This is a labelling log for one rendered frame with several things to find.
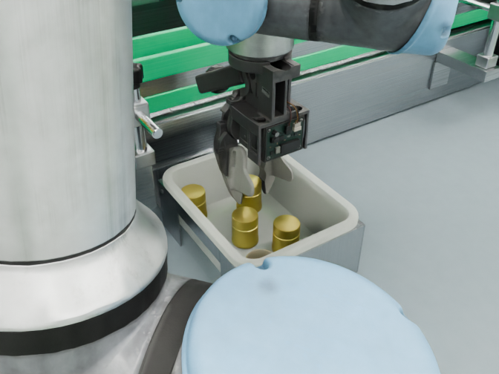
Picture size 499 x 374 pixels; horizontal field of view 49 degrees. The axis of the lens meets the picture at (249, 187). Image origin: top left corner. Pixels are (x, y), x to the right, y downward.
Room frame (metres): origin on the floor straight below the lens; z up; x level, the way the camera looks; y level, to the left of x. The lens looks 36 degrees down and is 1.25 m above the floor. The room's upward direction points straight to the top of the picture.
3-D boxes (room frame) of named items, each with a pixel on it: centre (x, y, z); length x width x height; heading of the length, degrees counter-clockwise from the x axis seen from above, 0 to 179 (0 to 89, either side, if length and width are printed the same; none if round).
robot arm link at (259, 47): (0.58, -0.01, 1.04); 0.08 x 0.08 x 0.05
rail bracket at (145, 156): (0.57, 0.14, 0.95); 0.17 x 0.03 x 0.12; 33
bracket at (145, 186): (0.59, 0.15, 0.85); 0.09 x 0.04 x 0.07; 33
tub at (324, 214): (0.55, -0.01, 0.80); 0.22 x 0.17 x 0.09; 33
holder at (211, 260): (0.58, 0.01, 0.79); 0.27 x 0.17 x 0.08; 33
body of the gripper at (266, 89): (0.58, -0.02, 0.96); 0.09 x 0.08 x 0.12; 33
